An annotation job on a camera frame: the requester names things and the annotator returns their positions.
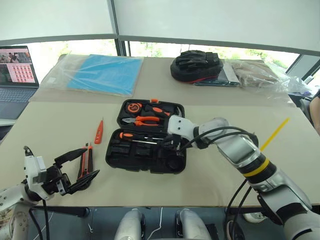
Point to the orange black utility knife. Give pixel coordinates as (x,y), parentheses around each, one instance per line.
(85,162)

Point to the dark window frame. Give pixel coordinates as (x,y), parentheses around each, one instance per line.
(120,47)

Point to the black tape roll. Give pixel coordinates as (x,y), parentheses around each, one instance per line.
(175,162)

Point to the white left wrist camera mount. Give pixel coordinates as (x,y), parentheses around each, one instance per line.
(33,170)

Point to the silver robot leg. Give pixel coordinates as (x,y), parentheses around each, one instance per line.
(192,225)
(130,225)

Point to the crumpled plastic bag beige contents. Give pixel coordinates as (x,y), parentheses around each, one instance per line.
(255,72)

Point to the orange black tape measure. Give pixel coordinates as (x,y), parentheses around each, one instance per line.
(133,108)

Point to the clear flat plastic bag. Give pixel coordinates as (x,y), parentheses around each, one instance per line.
(57,75)

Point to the white round base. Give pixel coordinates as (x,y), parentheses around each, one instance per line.
(255,217)

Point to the orange voltage tester pen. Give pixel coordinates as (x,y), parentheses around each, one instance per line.
(98,133)

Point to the silver left robot leg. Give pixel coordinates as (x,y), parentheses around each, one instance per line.
(130,225)

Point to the grey laptop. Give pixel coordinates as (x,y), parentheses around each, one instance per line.
(15,95)

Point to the silver right robot leg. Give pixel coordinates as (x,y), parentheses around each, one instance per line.
(192,225)

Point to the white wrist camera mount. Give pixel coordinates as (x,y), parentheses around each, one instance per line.
(33,170)
(180,125)

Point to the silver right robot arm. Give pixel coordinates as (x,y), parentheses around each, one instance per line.
(245,150)

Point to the person in dark shirt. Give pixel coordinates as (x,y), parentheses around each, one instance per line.
(315,107)

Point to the white roller blind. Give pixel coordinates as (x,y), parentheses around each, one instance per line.
(55,17)
(212,20)

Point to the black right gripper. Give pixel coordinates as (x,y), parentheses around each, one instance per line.
(177,142)

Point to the black plastic tool case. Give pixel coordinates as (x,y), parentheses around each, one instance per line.
(145,165)

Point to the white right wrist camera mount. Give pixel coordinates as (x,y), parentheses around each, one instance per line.
(180,125)

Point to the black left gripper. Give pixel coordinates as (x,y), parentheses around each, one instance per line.
(53,180)

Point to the yellow tape strip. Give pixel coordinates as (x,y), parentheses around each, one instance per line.
(275,133)

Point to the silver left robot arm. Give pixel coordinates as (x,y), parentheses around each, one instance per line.
(10,197)

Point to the blue sheet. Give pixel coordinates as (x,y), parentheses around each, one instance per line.
(107,73)

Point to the black table frame bar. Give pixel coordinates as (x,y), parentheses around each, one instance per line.
(62,211)

